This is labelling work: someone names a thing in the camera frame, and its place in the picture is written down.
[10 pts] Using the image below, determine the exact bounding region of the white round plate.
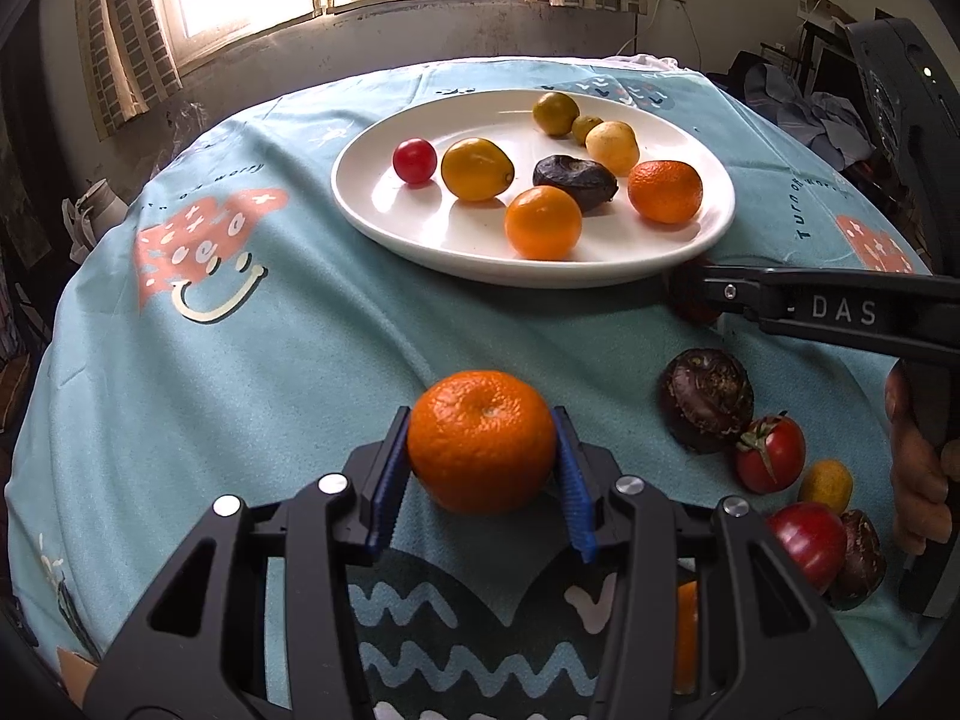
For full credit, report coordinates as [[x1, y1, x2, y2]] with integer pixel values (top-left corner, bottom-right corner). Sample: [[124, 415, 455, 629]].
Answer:
[[331, 88, 737, 288]]

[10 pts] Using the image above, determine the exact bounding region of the pale yellow lemon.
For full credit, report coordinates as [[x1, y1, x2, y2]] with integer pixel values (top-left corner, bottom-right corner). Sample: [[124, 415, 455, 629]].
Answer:
[[585, 121, 640, 176]]

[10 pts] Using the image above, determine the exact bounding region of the white plastic bag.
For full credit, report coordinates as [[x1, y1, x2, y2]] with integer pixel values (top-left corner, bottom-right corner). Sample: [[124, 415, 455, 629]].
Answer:
[[62, 199, 102, 263]]

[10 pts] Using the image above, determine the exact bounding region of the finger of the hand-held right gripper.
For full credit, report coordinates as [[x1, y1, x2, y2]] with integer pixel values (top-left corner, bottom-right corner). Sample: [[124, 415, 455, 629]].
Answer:
[[690, 262, 770, 331]]

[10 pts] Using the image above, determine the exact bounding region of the red tomato with green stem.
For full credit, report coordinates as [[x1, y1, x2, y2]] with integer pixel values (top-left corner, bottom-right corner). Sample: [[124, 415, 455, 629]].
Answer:
[[733, 414, 807, 494]]

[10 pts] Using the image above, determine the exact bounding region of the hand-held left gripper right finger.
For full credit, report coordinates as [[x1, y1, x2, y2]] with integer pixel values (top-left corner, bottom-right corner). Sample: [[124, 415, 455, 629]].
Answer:
[[551, 405, 878, 720]]

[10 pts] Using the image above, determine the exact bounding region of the dark wrinkled passion fruit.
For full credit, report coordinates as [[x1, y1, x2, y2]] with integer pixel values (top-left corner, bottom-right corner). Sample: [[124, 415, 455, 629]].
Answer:
[[825, 508, 887, 611], [532, 155, 620, 212], [660, 349, 755, 455]]

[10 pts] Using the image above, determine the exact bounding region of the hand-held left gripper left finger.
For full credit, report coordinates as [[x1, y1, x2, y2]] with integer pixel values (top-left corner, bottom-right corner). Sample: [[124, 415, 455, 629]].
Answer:
[[82, 405, 413, 720]]

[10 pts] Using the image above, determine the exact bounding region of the yellow orange citrus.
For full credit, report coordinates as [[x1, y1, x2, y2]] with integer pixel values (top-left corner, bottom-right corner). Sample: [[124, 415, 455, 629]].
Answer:
[[441, 138, 515, 203]]

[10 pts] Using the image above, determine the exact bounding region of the small yellow kumquat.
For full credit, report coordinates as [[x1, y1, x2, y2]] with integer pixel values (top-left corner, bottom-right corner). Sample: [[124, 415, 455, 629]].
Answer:
[[797, 460, 854, 512]]

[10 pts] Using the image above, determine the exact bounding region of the white cloth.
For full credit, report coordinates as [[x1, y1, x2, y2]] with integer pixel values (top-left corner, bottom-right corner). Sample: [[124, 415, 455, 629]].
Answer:
[[600, 52, 685, 74]]

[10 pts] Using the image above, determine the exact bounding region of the light blue printed tablecloth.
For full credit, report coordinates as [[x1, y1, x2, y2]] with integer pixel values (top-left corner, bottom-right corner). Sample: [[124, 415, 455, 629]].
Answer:
[[4, 56, 938, 720]]

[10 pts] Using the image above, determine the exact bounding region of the person's right hand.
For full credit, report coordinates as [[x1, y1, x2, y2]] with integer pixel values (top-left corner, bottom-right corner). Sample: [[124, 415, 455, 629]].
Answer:
[[885, 371, 953, 556]]

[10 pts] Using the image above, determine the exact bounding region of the pile of clothes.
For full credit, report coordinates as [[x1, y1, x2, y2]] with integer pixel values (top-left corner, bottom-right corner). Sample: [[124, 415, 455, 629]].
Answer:
[[739, 60, 882, 166]]

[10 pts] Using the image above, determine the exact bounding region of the greenish orange tangerine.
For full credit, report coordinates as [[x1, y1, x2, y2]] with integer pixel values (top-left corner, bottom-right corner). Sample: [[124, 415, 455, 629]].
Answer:
[[532, 91, 581, 137]]

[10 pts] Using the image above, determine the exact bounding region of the white ceramic jug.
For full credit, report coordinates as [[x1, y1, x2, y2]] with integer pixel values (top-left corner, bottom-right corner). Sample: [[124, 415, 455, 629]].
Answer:
[[75, 178, 128, 241]]

